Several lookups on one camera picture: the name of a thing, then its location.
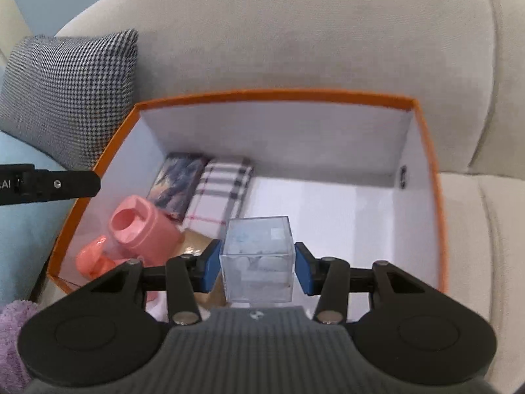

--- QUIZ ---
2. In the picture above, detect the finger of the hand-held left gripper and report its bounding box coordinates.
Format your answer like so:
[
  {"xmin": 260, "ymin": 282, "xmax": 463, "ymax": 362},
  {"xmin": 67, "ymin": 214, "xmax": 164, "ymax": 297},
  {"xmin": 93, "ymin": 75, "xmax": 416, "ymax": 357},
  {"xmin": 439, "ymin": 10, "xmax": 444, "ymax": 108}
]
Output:
[{"xmin": 25, "ymin": 169, "xmax": 101, "ymax": 205}]

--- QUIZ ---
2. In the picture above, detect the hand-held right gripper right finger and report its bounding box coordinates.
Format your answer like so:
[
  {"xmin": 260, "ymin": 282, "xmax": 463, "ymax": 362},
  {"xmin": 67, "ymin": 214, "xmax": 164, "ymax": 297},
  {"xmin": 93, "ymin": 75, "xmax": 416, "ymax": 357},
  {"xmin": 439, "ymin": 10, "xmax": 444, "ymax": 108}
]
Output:
[{"xmin": 294, "ymin": 242, "xmax": 427, "ymax": 325}]

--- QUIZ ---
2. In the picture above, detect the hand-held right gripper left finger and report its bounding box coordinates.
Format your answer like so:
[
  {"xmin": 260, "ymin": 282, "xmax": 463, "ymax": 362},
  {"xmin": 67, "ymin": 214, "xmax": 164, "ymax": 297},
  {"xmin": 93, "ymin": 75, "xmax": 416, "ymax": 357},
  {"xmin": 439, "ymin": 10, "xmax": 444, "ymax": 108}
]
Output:
[{"xmin": 88, "ymin": 240, "xmax": 224, "ymax": 325}]

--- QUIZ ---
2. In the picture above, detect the small brown box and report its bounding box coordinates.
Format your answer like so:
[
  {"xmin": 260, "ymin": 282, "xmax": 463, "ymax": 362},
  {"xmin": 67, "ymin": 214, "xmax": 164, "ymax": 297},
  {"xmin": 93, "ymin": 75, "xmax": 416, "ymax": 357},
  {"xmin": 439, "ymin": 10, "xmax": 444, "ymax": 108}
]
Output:
[{"xmin": 172, "ymin": 228, "xmax": 228, "ymax": 308}]

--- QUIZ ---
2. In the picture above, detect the clear plastic box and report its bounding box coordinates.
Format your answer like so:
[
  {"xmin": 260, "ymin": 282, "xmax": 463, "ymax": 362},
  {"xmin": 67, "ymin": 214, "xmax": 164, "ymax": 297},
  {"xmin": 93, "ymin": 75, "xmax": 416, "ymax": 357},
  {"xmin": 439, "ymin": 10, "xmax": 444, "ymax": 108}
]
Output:
[{"xmin": 219, "ymin": 215, "xmax": 296, "ymax": 304}]

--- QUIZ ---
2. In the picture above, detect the orange cardboard box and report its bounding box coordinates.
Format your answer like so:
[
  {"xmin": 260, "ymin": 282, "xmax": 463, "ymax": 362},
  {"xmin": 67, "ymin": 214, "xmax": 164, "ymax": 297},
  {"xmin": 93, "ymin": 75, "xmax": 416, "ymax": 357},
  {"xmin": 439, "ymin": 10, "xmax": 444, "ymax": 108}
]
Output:
[{"xmin": 46, "ymin": 89, "xmax": 446, "ymax": 321}]

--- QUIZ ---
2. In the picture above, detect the pink plastic cup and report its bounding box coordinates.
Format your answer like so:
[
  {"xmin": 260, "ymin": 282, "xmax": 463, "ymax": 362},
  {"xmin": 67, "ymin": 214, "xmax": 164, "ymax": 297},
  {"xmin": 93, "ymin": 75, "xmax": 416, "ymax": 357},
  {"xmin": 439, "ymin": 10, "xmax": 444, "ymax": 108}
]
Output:
[{"xmin": 110, "ymin": 196, "xmax": 183, "ymax": 302}]

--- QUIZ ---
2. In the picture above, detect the plaid case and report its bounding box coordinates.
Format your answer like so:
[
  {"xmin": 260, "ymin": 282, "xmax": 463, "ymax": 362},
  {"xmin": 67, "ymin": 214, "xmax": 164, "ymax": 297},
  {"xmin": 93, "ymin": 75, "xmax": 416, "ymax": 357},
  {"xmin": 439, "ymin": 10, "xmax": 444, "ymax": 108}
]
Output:
[{"xmin": 182, "ymin": 157, "xmax": 254, "ymax": 239}]

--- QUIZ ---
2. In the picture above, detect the painting print card box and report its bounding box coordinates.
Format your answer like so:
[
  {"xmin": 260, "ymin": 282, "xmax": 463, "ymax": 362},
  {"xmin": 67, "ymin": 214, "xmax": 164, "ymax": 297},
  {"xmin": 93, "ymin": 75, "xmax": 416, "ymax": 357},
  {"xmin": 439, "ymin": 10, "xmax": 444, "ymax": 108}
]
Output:
[{"xmin": 148, "ymin": 153, "xmax": 210, "ymax": 224}]

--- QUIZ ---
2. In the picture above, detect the light blue cushion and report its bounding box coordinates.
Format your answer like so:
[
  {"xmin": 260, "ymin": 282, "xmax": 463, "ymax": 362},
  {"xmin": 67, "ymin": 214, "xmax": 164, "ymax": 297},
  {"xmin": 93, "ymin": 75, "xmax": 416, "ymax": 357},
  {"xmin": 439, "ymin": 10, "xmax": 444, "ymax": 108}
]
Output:
[{"xmin": 0, "ymin": 131, "xmax": 78, "ymax": 308}]

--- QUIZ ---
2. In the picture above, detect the houndstooth pillow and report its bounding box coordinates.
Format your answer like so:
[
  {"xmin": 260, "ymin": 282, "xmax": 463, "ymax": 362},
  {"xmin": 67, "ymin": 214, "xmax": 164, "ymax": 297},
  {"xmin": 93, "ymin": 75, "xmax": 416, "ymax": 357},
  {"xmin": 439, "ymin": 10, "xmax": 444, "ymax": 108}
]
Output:
[{"xmin": 0, "ymin": 29, "xmax": 139, "ymax": 171}]

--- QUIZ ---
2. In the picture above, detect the purple fluffy rug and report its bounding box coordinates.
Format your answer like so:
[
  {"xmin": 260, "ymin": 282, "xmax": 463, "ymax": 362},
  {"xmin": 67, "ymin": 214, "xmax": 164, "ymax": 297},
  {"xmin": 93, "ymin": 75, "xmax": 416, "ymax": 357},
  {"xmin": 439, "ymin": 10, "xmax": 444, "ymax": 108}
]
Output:
[{"xmin": 0, "ymin": 299, "xmax": 42, "ymax": 394}]

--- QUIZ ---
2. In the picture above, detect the beige sofa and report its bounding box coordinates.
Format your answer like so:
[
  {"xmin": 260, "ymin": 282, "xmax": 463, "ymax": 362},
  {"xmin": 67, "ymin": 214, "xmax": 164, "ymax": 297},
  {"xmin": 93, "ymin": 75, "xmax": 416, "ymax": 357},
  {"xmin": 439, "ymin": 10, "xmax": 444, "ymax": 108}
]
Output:
[{"xmin": 0, "ymin": 0, "xmax": 525, "ymax": 394}]

